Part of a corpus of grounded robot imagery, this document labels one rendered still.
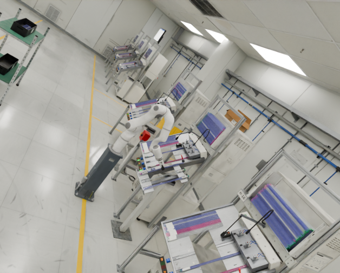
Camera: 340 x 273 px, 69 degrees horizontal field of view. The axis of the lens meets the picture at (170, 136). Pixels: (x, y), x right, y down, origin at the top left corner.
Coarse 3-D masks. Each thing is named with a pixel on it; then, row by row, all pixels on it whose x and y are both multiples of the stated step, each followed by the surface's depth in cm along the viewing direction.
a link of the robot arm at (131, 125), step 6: (156, 108) 254; (162, 108) 257; (144, 114) 270; (150, 114) 263; (156, 114) 258; (162, 114) 265; (132, 120) 270; (138, 120) 269; (144, 120) 268; (150, 120) 268; (126, 126) 270; (132, 126) 268; (138, 126) 270
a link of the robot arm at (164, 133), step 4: (164, 128) 255; (164, 132) 255; (168, 132) 257; (160, 136) 257; (164, 136) 256; (156, 140) 261; (160, 140) 258; (164, 140) 257; (152, 144) 265; (156, 144) 268
